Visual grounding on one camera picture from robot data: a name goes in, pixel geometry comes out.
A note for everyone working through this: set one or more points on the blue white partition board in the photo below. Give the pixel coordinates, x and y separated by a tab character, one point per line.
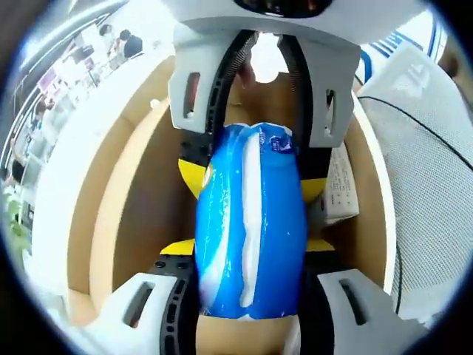
388	46

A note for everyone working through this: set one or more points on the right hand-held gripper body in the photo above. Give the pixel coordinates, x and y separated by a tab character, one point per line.
332	18

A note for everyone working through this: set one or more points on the blue soft tissue pack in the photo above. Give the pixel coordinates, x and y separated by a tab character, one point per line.
229	222

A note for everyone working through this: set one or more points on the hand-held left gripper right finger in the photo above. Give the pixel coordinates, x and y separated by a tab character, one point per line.
321	303

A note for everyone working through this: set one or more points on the large hanging monitor screen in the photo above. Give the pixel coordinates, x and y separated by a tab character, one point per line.
47	79

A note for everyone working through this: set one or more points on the dark monitor screen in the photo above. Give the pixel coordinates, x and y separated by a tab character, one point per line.
86	57

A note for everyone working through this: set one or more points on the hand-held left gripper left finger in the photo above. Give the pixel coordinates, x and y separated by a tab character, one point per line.
177	303

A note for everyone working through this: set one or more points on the brown cardboard shoe box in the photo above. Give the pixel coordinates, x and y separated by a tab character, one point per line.
140	177

